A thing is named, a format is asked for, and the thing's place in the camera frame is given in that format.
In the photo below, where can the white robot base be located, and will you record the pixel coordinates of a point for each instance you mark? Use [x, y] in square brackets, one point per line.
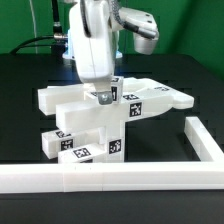
[69, 54]

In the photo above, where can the white chair seat part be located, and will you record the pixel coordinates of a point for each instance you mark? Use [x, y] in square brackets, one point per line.
[112, 138]

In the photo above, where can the white chair back part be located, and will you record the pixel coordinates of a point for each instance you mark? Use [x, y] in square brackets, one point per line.
[77, 109]

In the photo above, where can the white L-shaped obstacle fence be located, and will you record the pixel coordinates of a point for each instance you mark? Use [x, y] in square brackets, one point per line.
[206, 173]

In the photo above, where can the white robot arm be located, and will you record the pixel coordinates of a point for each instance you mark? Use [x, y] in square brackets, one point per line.
[141, 24]

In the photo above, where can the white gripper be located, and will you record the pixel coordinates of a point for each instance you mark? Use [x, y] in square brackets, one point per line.
[93, 45]

